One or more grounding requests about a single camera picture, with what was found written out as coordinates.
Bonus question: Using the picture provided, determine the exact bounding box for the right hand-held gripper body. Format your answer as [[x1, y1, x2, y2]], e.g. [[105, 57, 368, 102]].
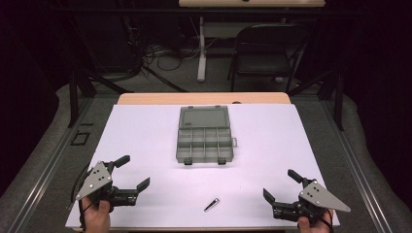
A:
[[272, 179, 352, 225]]

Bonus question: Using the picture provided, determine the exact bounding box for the person's right hand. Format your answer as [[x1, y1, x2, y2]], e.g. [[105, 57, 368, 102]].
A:
[[297, 209, 334, 233]]

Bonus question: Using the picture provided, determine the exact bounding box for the small black screw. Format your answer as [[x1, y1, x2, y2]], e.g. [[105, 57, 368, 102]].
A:
[[203, 197, 221, 213]]

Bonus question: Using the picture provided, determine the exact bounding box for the person's left hand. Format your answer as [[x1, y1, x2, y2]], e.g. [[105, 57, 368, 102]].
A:
[[81, 197, 112, 233]]

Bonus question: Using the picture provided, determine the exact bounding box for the grey plastic compartment box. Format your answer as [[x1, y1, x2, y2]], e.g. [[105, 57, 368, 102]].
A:
[[175, 104, 238, 166]]

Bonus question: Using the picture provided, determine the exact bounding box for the bundle of floor cables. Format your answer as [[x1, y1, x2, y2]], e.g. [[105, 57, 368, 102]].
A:
[[127, 18, 218, 81]]

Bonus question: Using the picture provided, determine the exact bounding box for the wooden table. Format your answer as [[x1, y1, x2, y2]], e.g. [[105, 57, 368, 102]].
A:
[[116, 91, 292, 106]]

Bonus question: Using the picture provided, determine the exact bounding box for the white table mat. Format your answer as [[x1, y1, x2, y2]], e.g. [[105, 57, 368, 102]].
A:
[[64, 103, 341, 230]]

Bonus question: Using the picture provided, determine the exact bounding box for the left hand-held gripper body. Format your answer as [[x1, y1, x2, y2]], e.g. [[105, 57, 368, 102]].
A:
[[75, 160, 138, 209]]

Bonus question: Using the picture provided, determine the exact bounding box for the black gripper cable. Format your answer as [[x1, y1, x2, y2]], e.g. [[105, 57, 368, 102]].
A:
[[69, 163, 92, 206]]

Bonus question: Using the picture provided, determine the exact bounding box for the black metal stand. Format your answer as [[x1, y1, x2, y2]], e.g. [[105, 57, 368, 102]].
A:
[[319, 69, 345, 132], [67, 68, 98, 129]]

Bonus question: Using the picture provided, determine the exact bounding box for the black wrist strap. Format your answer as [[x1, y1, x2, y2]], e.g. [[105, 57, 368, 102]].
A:
[[319, 208, 335, 233]]

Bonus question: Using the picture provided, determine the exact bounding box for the white-legged desk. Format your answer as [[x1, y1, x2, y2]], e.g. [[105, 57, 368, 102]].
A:
[[178, 0, 326, 83]]

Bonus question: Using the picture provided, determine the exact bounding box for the black folding chair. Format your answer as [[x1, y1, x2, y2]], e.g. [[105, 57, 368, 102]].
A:
[[227, 22, 310, 94]]

